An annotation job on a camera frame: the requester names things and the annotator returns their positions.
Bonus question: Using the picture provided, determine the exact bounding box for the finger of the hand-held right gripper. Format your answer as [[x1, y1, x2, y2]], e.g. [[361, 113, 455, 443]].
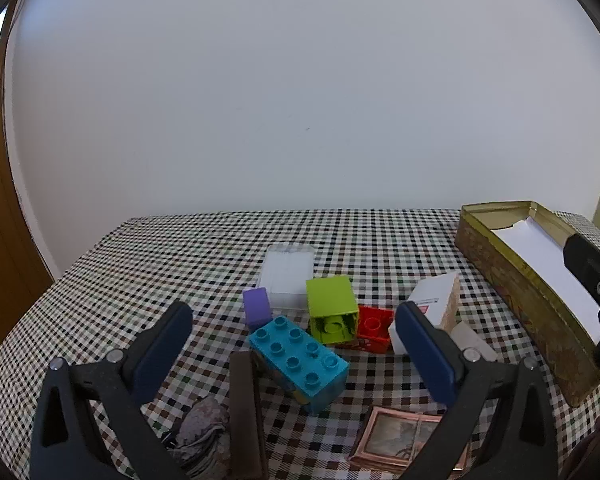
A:
[[563, 232, 600, 377]]

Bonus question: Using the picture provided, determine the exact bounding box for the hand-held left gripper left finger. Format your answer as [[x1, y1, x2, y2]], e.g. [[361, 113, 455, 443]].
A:
[[29, 301, 194, 480]]

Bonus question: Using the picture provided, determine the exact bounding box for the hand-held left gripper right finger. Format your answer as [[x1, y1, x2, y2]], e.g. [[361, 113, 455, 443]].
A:
[[394, 301, 561, 480]]

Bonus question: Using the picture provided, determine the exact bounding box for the white charger plug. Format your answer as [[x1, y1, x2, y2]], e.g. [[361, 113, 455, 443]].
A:
[[450, 321, 499, 363]]

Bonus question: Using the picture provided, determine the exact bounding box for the red toy brick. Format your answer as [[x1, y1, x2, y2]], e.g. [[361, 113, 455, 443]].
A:
[[335, 305, 397, 354]]

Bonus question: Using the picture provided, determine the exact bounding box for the white cardboard box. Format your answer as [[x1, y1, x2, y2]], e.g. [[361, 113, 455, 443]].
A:
[[388, 271, 462, 356]]

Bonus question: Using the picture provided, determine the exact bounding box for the gold tin box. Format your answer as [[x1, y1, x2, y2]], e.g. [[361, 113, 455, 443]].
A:
[[454, 201, 600, 407]]

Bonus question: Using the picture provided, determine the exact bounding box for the grey cloth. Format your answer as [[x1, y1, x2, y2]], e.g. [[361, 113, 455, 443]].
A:
[[162, 394, 231, 480]]

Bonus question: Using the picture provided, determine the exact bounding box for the pink framed picture card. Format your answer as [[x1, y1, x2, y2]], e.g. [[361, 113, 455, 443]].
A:
[[347, 405, 470, 476]]

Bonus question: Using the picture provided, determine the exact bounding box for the brown comb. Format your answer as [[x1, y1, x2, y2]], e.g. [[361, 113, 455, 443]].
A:
[[228, 350, 269, 479]]

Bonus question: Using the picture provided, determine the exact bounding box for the purple block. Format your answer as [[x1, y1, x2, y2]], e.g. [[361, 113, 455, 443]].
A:
[[243, 287, 273, 332]]

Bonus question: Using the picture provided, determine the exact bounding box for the green toy brick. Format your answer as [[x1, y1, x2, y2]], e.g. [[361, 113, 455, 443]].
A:
[[306, 275, 359, 346]]

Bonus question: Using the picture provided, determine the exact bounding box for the blue toy brick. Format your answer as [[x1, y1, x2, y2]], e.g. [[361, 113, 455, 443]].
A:
[[248, 316, 351, 415]]

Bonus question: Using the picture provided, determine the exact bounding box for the white paper liner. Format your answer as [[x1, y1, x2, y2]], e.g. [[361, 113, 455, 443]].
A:
[[492, 216, 600, 343]]

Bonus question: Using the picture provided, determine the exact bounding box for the checkered tablecloth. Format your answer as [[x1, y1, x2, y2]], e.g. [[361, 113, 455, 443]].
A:
[[0, 208, 600, 480]]

